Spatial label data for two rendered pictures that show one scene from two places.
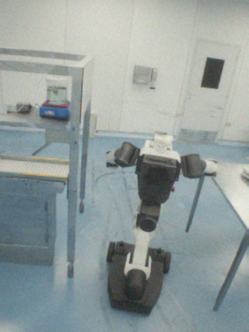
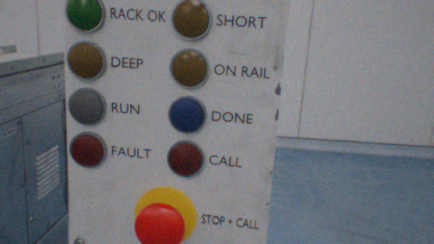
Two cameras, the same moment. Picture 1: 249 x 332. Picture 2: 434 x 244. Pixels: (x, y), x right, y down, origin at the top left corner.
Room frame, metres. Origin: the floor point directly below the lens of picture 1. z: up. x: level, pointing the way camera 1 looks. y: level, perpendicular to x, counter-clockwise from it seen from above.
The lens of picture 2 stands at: (2.76, 0.04, 1.16)
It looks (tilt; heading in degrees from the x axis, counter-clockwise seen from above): 15 degrees down; 101
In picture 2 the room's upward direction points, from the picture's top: 3 degrees clockwise
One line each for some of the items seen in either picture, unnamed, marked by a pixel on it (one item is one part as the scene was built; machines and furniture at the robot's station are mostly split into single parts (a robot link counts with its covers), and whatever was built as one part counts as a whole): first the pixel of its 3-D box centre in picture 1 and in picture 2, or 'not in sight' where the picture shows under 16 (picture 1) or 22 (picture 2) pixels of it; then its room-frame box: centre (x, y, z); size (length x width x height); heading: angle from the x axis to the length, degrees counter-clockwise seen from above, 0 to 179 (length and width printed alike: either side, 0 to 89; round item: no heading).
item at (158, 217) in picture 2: not in sight; (164, 219); (2.66, 0.35, 0.99); 0.04 x 0.04 x 0.04; 5
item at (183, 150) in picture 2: not in sight; (185, 159); (2.68, 0.35, 1.05); 0.03 x 0.01 x 0.03; 5
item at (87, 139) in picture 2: not in sight; (87, 150); (2.60, 0.34, 1.05); 0.03 x 0.01 x 0.03; 5
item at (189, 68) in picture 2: not in sight; (189, 69); (2.68, 0.35, 1.12); 0.03 x 0.01 x 0.03; 5
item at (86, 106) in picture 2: not in sight; (86, 107); (2.60, 0.34, 1.08); 0.03 x 0.01 x 0.03; 5
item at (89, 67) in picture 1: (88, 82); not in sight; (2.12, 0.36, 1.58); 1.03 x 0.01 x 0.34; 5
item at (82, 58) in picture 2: not in sight; (85, 60); (2.60, 0.34, 1.12); 0.03 x 0.01 x 0.03; 5
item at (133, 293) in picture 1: (137, 270); not in sight; (1.62, -0.22, 0.19); 0.64 x 0.52 x 0.33; 175
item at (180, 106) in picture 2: not in sight; (186, 115); (2.68, 0.35, 1.08); 0.03 x 0.01 x 0.03; 5
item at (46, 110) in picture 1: (56, 108); not in sight; (1.83, 0.53, 1.42); 0.21 x 0.20 x 0.09; 5
